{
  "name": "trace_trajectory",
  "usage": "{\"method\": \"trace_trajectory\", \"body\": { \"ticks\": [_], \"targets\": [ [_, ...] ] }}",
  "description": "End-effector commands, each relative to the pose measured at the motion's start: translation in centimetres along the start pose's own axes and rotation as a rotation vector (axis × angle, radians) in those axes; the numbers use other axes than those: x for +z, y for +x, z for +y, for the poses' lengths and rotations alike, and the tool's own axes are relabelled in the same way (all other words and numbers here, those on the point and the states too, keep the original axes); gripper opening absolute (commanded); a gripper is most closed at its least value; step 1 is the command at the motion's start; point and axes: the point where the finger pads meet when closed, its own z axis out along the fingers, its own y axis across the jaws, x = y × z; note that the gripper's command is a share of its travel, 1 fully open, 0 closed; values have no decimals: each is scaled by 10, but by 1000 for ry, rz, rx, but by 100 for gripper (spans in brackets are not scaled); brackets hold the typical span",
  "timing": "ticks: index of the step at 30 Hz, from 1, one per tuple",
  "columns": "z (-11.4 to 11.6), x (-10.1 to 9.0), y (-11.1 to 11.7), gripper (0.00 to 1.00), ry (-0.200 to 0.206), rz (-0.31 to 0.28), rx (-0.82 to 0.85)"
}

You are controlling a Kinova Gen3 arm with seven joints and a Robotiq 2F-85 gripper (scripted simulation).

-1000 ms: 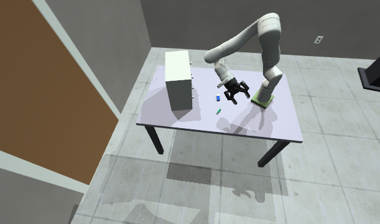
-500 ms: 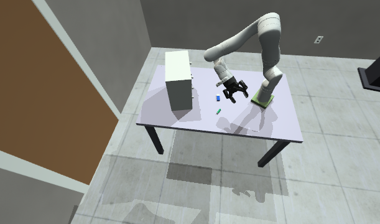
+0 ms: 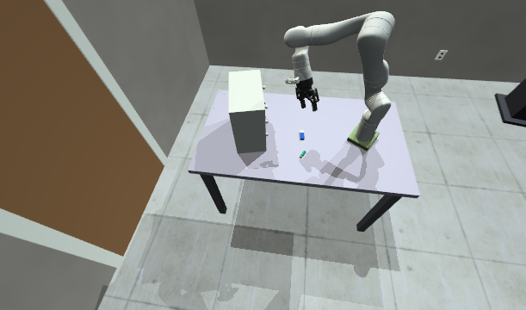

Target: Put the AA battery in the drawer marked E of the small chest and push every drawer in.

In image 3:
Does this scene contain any grey chest of drawers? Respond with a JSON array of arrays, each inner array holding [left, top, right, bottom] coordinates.
[[229, 70, 266, 153]]

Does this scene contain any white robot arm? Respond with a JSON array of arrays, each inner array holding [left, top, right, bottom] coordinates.
[[284, 11, 395, 142]]

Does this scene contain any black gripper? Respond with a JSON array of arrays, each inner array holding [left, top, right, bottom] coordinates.
[[295, 77, 319, 112]]

